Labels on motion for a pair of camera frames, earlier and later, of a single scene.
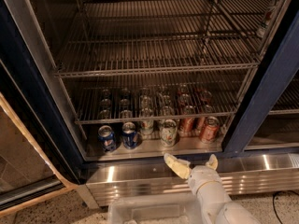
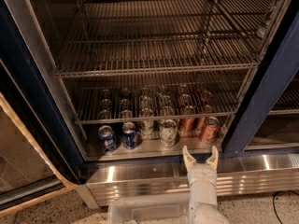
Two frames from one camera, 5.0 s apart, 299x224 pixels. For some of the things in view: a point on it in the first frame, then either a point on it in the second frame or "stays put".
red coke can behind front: [202, 120] stays put
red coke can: [210, 130] stays put
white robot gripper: [202, 176] -> [202, 174]
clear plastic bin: [181, 208] stays put
